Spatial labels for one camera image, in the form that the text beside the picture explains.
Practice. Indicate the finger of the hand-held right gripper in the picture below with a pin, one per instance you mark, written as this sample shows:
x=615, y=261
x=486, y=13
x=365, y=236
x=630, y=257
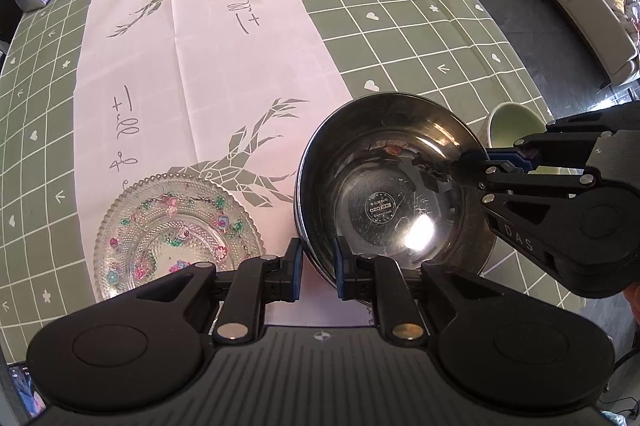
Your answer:
x=520, y=206
x=505, y=154

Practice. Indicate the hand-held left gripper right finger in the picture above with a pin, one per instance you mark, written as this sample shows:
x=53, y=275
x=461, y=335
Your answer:
x=341, y=273

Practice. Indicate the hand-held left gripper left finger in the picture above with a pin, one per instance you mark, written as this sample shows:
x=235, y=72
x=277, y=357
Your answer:
x=296, y=271

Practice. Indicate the orange steel bowl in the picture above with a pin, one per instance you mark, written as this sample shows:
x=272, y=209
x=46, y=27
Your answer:
x=484, y=236

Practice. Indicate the glass plate scalloped beaded rim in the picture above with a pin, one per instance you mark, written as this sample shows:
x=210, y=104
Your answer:
x=107, y=251

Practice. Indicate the person's right hand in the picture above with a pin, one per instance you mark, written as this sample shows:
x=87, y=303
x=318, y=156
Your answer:
x=634, y=311

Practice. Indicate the beige sofa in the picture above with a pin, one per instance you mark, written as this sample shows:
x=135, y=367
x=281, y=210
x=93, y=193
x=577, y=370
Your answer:
x=595, y=16

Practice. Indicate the green checked tablecloth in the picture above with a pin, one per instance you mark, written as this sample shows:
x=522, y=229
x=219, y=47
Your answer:
x=400, y=6

